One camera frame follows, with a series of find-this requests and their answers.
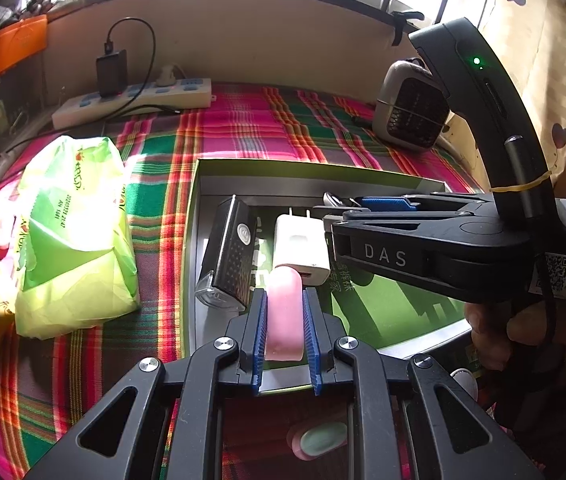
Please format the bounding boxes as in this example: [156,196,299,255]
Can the orange plastic tray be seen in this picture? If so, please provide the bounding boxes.
[0,15,48,75]

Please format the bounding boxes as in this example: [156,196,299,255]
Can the person right hand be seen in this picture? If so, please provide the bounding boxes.
[464,300,566,378]

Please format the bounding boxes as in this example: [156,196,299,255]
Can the cream heart pattern curtain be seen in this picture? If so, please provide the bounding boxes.
[479,0,566,182]

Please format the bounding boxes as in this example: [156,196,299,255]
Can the white power strip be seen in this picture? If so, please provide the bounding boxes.
[52,78,213,129]

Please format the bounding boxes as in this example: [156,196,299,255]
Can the pink mint round gadget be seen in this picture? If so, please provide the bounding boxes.
[286,420,348,462]

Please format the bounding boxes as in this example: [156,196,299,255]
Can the green cardboard box tray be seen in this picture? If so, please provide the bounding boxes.
[181,158,469,358]

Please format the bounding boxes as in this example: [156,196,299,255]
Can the green tissue pack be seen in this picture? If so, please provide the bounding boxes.
[13,136,140,340]

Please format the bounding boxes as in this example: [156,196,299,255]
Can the small beige desk fan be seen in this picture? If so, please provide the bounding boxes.
[372,58,450,152]

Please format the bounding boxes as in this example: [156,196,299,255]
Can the white charger cube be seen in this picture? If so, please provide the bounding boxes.
[272,210,331,287]

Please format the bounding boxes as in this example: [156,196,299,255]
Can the black bike light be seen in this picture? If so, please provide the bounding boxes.
[195,195,256,312]

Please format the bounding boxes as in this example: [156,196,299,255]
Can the pink soft bar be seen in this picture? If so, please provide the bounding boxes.
[266,266,304,362]

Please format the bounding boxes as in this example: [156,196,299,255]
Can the black power adapter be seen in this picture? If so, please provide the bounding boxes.
[96,50,128,99]

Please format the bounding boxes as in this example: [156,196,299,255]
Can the white disc green base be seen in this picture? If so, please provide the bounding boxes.
[450,368,479,402]

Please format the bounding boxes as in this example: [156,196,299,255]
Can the plaid pink green cloth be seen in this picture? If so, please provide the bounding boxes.
[0,81,485,480]

